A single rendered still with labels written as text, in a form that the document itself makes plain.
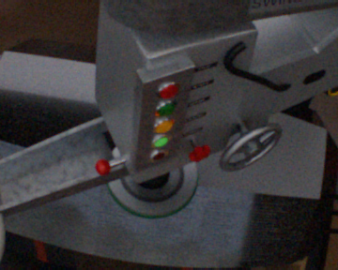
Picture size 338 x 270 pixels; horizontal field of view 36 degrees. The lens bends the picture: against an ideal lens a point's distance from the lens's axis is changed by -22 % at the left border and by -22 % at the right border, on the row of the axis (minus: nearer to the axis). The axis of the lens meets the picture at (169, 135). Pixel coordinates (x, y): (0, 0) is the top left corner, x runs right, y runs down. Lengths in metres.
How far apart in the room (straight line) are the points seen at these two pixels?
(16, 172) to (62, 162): 0.13
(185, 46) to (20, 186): 0.57
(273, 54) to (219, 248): 0.72
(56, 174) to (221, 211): 0.50
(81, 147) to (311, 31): 0.59
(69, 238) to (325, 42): 0.98
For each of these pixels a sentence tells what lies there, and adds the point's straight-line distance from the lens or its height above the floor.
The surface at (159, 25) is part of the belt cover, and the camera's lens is 0.82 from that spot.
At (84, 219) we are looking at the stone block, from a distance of 1.64.
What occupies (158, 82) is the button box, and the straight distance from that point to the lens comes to 0.88.
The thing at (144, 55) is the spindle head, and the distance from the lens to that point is 0.86.
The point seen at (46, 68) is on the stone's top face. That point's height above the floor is 0.82.
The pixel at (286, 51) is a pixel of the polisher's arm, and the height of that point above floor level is 1.39.
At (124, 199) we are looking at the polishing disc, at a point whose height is 0.88.
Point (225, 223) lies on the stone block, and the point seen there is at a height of 0.75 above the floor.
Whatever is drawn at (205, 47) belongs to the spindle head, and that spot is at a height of 1.53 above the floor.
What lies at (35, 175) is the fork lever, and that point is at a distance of 1.29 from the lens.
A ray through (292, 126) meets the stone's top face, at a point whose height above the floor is 0.82.
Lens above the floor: 2.24
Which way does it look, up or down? 61 degrees down
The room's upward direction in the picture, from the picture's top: 10 degrees clockwise
